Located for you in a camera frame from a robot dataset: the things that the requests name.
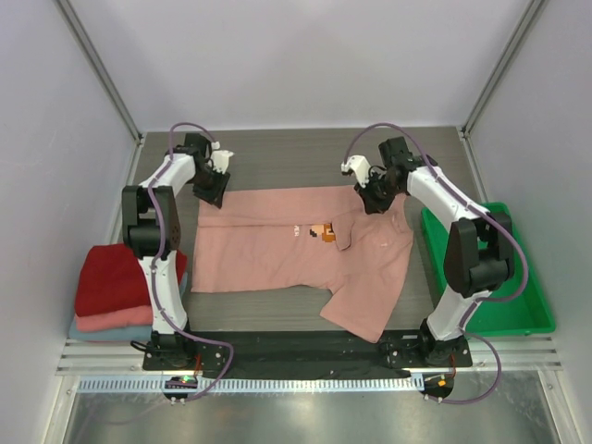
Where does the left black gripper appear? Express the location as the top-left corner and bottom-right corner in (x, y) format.
(190, 165), (230, 208)

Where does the pink t shirt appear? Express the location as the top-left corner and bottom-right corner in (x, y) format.
(191, 186), (413, 343)

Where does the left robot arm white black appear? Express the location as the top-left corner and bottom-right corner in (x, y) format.
(121, 126), (234, 370)

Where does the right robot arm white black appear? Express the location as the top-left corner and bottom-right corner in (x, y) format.
(341, 137), (515, 366)

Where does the red folded t shirt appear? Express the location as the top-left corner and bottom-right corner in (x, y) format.
(74, 243), (189, 318)

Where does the salmon folded t shirt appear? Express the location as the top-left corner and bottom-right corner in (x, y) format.
(75, 300), (160, 332)

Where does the blue folded t shirt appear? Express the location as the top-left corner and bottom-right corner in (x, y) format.
(68, 272), (190, 344)

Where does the green plastic tray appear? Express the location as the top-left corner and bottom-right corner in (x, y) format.
(420, 208), (556, 337)

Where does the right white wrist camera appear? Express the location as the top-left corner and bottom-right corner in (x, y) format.
(340, 154), (371, 187)

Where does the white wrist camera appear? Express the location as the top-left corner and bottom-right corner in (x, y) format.
(340, 154), (371, 187)
(209, 142), (234, 175)

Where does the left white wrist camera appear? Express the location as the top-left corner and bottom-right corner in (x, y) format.
(209, 142), (234, 175)

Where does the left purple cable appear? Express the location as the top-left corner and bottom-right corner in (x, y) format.
(147, 121), (237, 402)

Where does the purple cable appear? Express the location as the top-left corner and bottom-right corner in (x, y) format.
(147, 121), (237, 402)
(341, 122), (529, 406)

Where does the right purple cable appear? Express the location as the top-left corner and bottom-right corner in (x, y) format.
(341, 122), (529, 406)

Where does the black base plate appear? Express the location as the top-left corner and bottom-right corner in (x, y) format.
(143, 329), (473, 379)

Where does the white slotted cable duct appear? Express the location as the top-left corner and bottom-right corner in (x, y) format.
(77, 374), (424, 395)

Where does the aluminium frame rail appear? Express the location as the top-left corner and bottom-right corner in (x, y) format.
(56, 333), (561, 375)

